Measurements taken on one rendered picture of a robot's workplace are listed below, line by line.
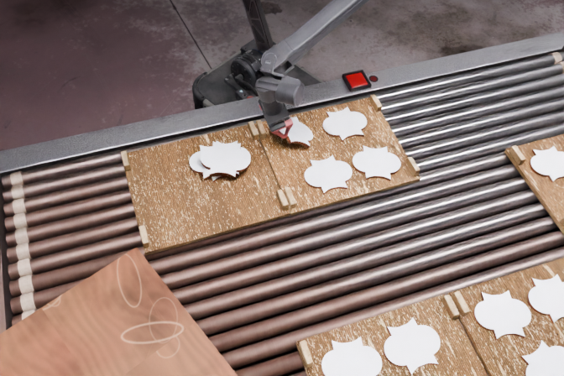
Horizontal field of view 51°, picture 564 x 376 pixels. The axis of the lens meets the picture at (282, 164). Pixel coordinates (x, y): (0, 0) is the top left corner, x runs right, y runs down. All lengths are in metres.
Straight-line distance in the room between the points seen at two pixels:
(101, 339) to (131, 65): 2.26
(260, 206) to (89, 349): 0.59
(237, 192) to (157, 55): 1.91
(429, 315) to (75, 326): 0.85
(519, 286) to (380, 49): 2.19
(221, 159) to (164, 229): 0.26
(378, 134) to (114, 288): 0.92
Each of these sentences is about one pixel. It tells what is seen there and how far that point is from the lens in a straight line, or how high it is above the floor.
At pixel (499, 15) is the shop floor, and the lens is 4.10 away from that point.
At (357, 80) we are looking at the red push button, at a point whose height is 0.93.
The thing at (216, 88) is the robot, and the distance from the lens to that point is 2.93.
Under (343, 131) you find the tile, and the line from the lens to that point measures 1.84.
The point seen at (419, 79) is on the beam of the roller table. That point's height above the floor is 0.91.
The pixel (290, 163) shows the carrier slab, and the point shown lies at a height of 0.94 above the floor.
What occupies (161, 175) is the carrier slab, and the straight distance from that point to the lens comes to 1.74.
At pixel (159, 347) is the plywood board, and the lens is 1.38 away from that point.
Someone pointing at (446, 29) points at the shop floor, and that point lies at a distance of 3.86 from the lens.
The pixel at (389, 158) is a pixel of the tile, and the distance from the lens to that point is 1.80.
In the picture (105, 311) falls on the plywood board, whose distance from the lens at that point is 1.44.
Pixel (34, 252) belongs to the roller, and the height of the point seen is 0.91.
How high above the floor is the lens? 2.32
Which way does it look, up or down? 53 degrees down
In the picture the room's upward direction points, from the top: 5 degrees clockwise
